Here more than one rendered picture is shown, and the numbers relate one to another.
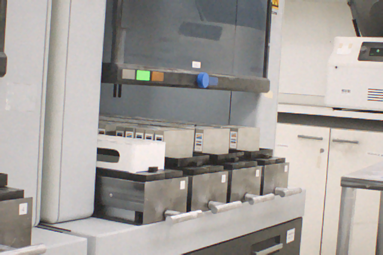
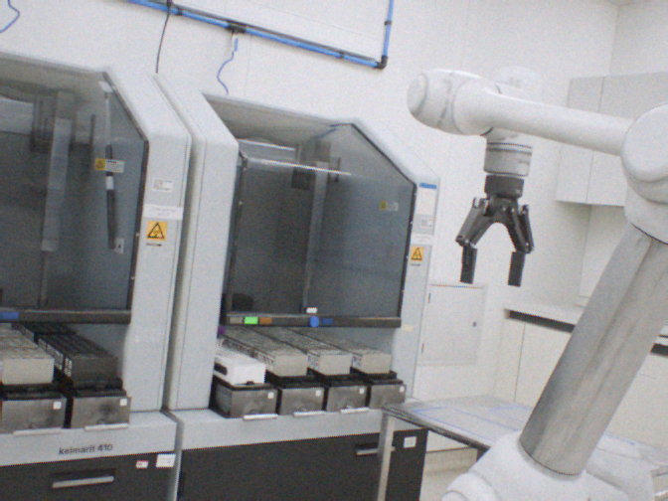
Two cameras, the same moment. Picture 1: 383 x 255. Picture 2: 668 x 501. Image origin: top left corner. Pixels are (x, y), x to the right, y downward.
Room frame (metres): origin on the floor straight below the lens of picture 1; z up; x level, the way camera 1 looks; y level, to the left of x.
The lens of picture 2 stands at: (-0.54, -0.91, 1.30)
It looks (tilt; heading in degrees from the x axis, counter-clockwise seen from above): 3 degrees down; 23
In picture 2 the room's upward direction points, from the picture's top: 7 degrees clockwise
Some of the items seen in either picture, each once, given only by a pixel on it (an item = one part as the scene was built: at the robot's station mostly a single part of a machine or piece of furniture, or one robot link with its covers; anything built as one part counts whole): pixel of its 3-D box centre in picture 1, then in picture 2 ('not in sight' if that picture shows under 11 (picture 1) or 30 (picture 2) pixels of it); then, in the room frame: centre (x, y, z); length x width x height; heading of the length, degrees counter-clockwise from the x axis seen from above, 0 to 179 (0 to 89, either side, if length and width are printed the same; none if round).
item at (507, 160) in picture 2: not in sight; (507, 162); (1.00, -0.59, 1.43); 0.09 x 0.09 x 0.06
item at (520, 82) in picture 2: not in sight; (509, 105); (0.99, -0.58, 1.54); 0.13 x 0.11 x 0.16; 143
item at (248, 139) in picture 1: (245, 140); (373, 363); (1.69, -0.12, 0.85); 0.12 x 0.02 x 0.06; 149
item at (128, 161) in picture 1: (83, 151); (223, 364); (1.34, 0.19, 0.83); 0.30 x 0.10 x 0.06; 59
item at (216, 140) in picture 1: (212, 142); (332, 364); (1.56, -0.05, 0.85); 0.12 x 0.02 x 0.06; 149
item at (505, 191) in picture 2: not in sight; (502, 199); (1.00, -0.59, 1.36); 0.08 x 0.07 x 0.09; 150
